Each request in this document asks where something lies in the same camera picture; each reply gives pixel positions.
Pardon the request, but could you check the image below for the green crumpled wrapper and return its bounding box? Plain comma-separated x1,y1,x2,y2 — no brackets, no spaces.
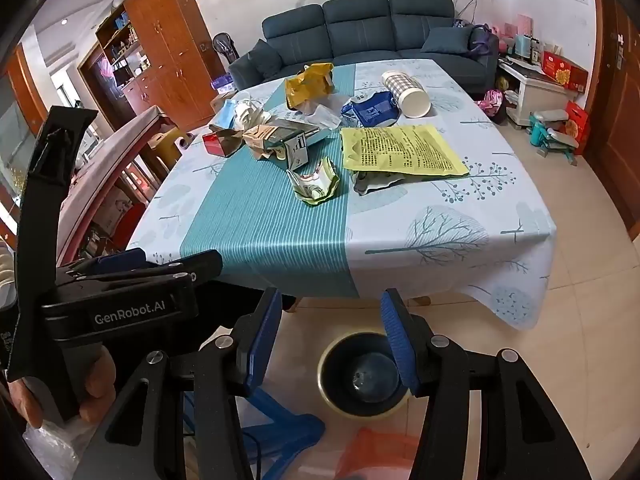
286,156,341,207

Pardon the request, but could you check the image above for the wooden door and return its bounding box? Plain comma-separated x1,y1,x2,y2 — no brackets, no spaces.
582,0,640,241

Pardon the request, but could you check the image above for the white low cabinet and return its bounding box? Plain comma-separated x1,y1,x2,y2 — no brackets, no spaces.
497,57,571,128

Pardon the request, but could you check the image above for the reddish wooden chair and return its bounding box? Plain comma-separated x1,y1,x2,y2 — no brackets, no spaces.
55,106,176,266

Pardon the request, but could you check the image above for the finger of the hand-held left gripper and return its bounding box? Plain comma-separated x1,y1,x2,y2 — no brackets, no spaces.
70,250,224,286
65,249,150,277

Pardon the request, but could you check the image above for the blue face mask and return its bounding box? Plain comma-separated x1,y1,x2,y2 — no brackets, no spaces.
209,99,238,131

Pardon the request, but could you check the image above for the teal child stool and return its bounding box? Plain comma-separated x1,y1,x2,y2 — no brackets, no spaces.
529,110,581,166

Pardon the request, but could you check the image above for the green flattened carton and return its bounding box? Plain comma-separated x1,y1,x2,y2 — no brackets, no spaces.
260,122,331,171

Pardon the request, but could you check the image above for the pink plastic stool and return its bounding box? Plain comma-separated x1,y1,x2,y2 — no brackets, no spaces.
335,427,423,480

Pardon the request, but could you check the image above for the brown crumpled carton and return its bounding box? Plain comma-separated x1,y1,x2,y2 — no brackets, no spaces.
242,122,281,161

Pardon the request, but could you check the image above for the blue crumpled packet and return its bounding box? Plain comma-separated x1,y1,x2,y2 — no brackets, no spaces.
341,91,401,128

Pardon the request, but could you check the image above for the red gift bag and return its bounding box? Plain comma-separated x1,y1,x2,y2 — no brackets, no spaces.
565,101,591,148

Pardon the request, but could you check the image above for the yellow plastic stool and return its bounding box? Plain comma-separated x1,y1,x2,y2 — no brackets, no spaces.
147,127,193,168

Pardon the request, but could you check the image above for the patterned wrapper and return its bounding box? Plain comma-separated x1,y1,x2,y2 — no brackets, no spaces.
351,170,401,196

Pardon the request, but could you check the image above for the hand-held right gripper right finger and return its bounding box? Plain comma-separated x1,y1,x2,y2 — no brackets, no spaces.
380,287,593,480

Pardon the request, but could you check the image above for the person's left hand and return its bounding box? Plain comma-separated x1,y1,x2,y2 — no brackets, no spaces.
7,347,117,428

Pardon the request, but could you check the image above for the checked paper cup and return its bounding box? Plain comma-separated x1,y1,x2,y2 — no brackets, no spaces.
381,71,432,118

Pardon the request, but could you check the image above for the wooden cabinet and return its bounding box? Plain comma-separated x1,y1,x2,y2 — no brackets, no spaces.
77,0,226,133

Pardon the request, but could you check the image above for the black standing fan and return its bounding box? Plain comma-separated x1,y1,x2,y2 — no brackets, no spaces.
212,32,238,68

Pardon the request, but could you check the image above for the red gift box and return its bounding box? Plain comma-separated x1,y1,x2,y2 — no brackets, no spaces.
542,50,590,92

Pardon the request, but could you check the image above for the dark blue bin cream rim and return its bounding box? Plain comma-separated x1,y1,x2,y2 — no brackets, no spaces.
317,331,416,418

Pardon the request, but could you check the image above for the open cardboard box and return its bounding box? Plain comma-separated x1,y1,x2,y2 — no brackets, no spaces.
210,89,238,113

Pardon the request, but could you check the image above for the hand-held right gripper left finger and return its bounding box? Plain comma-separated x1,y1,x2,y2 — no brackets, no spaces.
75,287,284,480

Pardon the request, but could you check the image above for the yellow crumpled bag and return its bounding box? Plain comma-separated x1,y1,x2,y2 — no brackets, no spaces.
284,62,337,111

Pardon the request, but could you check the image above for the pink floral item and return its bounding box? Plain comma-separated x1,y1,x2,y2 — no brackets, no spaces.
477,89,506,118

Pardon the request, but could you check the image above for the crinkled clear plastic bag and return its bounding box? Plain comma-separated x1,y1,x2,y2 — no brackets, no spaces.
22,415,96,480

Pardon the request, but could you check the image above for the yellow printed paper sheet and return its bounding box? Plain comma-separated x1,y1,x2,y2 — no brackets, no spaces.
340,124,470,178

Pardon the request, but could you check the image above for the small red box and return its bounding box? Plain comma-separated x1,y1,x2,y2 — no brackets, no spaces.
202,127,246,158

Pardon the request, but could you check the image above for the blue plastic stool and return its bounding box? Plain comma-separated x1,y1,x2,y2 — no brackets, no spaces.
185,385,326,480

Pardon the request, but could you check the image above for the dark blue sofa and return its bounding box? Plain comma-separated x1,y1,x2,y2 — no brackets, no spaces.
228,0,501,95

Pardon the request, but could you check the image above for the purple bag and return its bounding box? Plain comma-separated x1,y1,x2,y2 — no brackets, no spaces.
467,22,501,56

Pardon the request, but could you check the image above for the dark blue cushion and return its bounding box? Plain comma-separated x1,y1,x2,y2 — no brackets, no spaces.
245,39,283,78
421,26,473,55

